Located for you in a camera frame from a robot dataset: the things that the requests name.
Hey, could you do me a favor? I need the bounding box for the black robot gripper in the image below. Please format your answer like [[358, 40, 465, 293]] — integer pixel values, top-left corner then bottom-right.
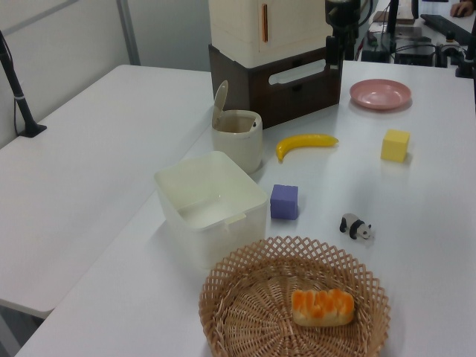
[[324, 0, 361, 71]]

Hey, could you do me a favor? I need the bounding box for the beige dustbin flip lid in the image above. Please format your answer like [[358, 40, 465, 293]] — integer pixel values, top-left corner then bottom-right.
[[211, 80, 230, 130]]

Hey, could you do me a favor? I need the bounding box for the cream round dustbin body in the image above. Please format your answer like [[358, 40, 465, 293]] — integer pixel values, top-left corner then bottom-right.
[[210, 109, 264, 175]]

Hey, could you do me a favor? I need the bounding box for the person's hand on mouse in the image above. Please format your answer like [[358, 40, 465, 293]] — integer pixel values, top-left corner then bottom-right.
[[449, 1, 476, 19]]

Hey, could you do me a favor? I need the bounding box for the pink plastic plate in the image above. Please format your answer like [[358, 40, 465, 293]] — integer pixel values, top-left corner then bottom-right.
[[349, 79, 413, 111]]

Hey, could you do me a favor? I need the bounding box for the dark brown drawer box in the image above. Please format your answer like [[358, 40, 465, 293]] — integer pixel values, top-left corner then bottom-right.
[[207, 42, 344, 130]]

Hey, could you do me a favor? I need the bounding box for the black electronics box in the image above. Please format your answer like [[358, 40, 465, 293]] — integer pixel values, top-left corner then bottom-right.
[[393, 43, 437, 67]]

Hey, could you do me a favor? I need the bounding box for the yellow toy banana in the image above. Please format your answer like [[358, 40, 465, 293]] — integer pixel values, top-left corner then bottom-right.
[[275, 133, 340, 163]]

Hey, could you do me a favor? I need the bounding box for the yellow foam cube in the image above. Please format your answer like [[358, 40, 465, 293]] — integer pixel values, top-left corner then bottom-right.
[[380, 129, 411, 163]]

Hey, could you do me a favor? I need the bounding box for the black keyboard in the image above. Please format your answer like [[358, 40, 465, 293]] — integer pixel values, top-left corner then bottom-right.
[[419, 13, 476, 42]]

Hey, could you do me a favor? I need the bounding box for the black clamp stand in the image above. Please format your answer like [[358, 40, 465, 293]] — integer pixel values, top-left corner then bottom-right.
[[454, 36, 476, 79]]

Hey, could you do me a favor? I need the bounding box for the purple foam cube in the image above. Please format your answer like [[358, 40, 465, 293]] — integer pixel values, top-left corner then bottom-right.
[[269, 184, 300, 220]]

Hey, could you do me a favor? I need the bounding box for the small panda figurine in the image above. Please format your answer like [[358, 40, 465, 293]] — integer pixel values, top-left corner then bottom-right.
[[338, 213, 374, 241]]

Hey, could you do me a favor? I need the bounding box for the white plastic storage box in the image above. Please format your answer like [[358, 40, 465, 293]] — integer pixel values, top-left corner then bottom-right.
[[153, 150, 269, 271]]

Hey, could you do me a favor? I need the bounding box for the orange glazed toy bread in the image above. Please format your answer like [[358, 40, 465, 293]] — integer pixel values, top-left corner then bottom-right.
[[291, 288, 356, 327]]

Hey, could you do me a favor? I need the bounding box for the woven wicker basket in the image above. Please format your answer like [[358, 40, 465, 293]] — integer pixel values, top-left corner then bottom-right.
[[199, 235, 392, 357]]

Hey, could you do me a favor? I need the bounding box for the grey partition post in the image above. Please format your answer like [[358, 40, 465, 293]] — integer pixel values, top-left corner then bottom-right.
[[116, 0, 142, 66]]

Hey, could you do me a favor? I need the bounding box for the black camera stand pole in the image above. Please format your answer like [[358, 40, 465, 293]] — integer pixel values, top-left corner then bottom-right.
[[0, 29, 48, 138]]

